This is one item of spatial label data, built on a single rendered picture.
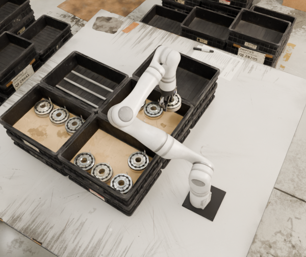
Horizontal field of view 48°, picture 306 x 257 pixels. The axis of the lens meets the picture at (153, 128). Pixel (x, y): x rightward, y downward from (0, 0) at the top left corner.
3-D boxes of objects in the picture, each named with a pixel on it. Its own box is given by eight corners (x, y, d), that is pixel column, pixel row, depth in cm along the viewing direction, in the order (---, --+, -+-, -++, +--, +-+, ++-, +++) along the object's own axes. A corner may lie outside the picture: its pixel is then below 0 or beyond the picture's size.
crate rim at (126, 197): (163, 151, 160) (163, 148, 158) (126, 202, 146) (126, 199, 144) (97, 115, 173) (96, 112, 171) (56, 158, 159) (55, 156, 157)
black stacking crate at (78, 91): (131, 90, 195) (129, 76, 186) (99, 126, 181) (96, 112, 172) (78, 65, 208) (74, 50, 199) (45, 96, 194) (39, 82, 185)
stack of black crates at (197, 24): (232, 50, 309) (239, 19, 281) (219, 71, 294) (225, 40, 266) (192, 36, 321) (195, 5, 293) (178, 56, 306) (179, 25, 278)
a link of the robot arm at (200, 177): (209, 182, 136) (207, 198, 150) (215, 162, 140) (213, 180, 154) (187, 175, 138) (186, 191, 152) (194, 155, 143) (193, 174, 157)
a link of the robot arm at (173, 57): (182, 77, 148) (165, 69, 151) (183, 49, 136) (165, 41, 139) (173, 86, 145) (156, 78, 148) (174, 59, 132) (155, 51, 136)
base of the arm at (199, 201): (212, 197, 166) (214, 183, 152) (201, 211, 163) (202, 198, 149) (197, 186, 170) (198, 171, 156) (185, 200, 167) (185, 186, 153)
